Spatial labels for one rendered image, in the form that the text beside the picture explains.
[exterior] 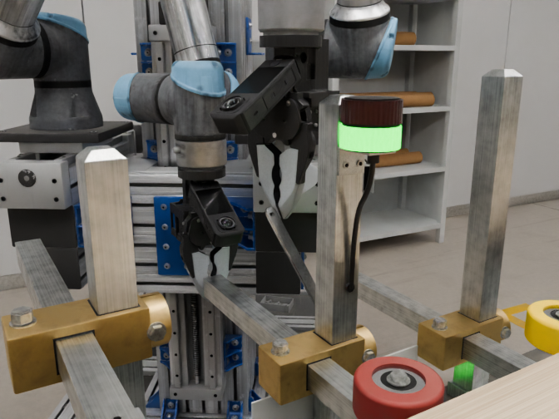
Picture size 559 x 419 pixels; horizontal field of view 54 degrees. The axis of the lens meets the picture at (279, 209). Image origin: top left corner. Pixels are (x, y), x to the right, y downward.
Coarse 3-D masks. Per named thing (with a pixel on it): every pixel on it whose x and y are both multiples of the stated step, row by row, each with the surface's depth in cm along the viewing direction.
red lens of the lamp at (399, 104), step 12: (348, 108) 52; (360, 108) 51; (372, 108) 51; (384, 108) 51; (396, 108) 51; (348, 120) 52; (360, 120) 51; (372, 120) 51; (384, 120) 51; (396, 120) 52
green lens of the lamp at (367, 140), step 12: (348, 132) 53; (360, 132) 52; (372, 132) 51; (384, 132) 51; (396, 132) 52; (348, 144) 53; (360, 144) 52; (372, 144) 52; (384, 144) 52; (396, 144) 52
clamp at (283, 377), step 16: (304, 336) 64; (368, 336) 65; (304, 352) 61; (320, 352) 61; (336, 352) 62; (352, 352) 63; (368, 352) 64; (272, 368) 60; (288, 368) 59; (304, 368) 60; (352, 368) 64; (272, 384) 60; (288, 384) 59; (304, 384) 61; (288, 400) 60
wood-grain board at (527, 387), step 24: (552, 360) 54; (504, 384) 50; (528, 384) 50; (552, 384) 50; (432, 408) 46; (456, 408) 46; (480, 408) 46; (504, 408) 46; (528, 408) 46; (552, 408) 46
